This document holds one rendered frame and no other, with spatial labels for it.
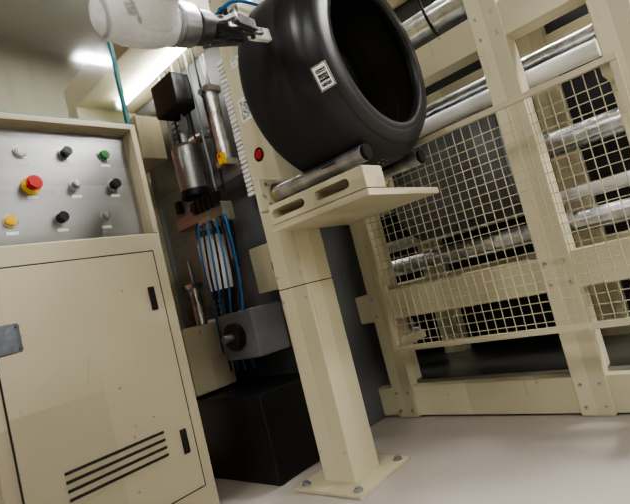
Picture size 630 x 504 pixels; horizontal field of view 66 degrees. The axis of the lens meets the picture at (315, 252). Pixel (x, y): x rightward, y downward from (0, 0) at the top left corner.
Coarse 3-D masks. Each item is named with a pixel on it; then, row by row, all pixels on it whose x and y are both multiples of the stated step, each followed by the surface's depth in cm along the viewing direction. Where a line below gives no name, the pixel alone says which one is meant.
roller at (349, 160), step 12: (336, 156) 127; (348, 156) 123; (360, 156) 121; (312, 168) 133; (324, 168) 129; (336, 168) 127; (348, 168) 126; (288, 180) 139; (300, 180) 135; (312, 180) 133; (324, 180) 132; (276, 192) 142; (288, 192) 139
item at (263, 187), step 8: (256, 184) 141; (264, 184) 142; (272, 184) 144; (256, 192) 142; (264, 192) 141; (264, 200) 140; (272, 200) 143; (280, 200) 145; (264, 208) 140; (296, 208) 150
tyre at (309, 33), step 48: (288, 0) 118; (336, 0) 149; (384, 0) 144; (240, 48) 129; (288, 48) 116; (336, 48) 117; (384, 48) 159; (288, 96) 120; (336, 96) 117; (384, 96) 164; (288, 144) 129; (336, 144) 125; (384, 144) 128
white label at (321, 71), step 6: (324, 60) 113; (318, 66) 114; (324, 66) 113; (312, 72) 114; (318, 72) 114; (324, 72) 114; (330, 72) 114; (318, 78) 115; (324, 78) 114; (330, 78) 114; (318, 84) 115; (324, 84) 115; (330, 84) 114; (324, 90) 115
